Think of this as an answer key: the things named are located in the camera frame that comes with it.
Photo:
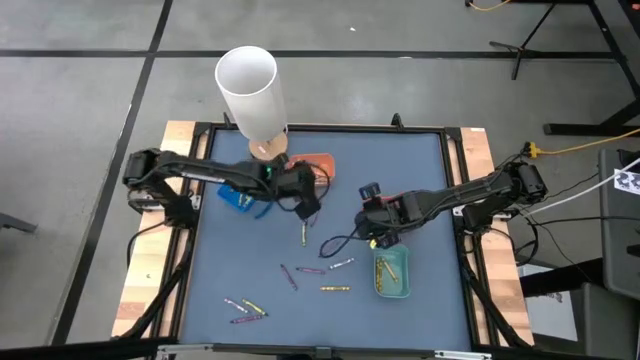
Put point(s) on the purple crayon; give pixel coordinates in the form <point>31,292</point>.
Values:
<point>311,270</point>
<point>289,277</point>
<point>246,318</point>
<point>316,220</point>

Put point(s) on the black and white marker tag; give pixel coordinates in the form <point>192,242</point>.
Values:
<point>627,181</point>

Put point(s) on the round wooden lamp base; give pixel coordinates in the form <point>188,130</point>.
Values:
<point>265,149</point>

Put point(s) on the teal plastic bin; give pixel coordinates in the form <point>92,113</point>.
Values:
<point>397,285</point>

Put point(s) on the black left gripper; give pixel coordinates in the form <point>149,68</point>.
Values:
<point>300,182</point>

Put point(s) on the white crayon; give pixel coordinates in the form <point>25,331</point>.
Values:
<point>342,263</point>
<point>235,305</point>

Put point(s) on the red plastic basket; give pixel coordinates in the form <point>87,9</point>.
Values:
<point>389,200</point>

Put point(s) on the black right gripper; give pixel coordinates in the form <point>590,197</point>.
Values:
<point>385,215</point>

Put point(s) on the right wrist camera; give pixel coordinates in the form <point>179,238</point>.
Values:
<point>370,190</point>

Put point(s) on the blue plastic strip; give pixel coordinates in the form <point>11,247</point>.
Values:
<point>264,210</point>

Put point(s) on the dark box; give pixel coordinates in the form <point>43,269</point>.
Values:
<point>600,325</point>

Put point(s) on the yellow power plug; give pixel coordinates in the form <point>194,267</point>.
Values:
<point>531,149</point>

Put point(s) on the black frame bracket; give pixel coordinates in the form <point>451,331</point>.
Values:
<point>398,121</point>
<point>228,121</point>

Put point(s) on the grey cabinet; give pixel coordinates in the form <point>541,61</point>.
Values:
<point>620,240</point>

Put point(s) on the light wooden side board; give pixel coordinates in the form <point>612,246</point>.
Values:
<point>145,280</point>
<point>500,270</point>

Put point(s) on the black tripod stand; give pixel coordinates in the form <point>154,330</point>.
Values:
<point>521,50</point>

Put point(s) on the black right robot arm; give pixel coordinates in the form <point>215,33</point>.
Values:
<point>465,195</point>

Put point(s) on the grey furniture foot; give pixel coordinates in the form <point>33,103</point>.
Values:
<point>17,223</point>

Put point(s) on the white cylindrical lamp shade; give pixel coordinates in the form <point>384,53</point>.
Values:
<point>252,100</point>

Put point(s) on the black table frame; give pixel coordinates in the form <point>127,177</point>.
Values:
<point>350,128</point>

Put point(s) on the orange plastic bin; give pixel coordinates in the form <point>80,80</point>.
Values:
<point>327,165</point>

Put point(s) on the yellow crayon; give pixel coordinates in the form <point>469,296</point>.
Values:
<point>381,272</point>
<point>391,270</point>
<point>335,288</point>
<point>377,275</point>

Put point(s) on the blue plastic basket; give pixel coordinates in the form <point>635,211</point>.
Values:
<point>232,197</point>

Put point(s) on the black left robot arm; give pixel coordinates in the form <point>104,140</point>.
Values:
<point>200,172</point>

